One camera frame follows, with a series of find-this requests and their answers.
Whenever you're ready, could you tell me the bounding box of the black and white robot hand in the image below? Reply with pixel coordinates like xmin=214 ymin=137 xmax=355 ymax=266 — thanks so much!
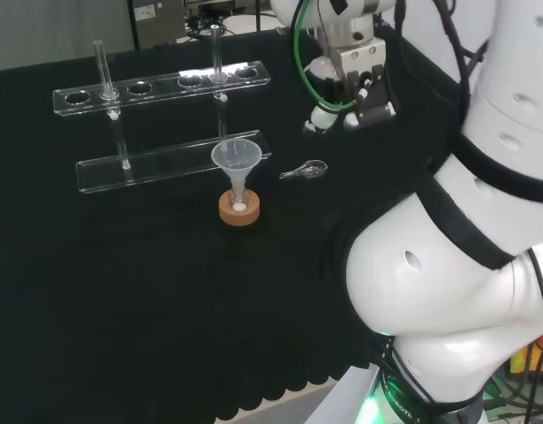
xmin=303 ymin=37 xmax=398 ymax=133

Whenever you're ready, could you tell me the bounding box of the translucent plastic funnel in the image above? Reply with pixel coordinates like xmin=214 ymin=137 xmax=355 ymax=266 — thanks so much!
xmin=210 ymin=140 xmax=252 ymax=209

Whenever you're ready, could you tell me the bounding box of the clear glass weighing funnel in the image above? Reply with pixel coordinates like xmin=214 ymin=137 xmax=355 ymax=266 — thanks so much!
xmin=278 ymin=159 xmax=328 ymax=182

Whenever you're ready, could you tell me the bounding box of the clear acrylic funnel stand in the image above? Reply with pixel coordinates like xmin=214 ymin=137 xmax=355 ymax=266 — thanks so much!
xmin=52 ymin=25 xmax=275 ymax=196

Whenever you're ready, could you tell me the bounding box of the grey metal cabinet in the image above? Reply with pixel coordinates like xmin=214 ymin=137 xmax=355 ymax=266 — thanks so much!
xmin=128 ymin=0 xmax=211 ymax=51

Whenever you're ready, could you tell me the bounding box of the black bench cloth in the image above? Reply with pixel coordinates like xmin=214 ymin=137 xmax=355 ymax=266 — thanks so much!
xmin=0 ymin=20 xmax=475 ymax=424

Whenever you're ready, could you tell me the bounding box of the green cable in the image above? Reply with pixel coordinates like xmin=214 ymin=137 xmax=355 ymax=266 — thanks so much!
xmin=293 ymin=0 xmax=359 ymax=112

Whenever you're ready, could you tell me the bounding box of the brown cork ring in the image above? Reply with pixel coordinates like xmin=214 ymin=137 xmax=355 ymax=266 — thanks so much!
xmin=218 ymin=188 xmax=261 ymax=229

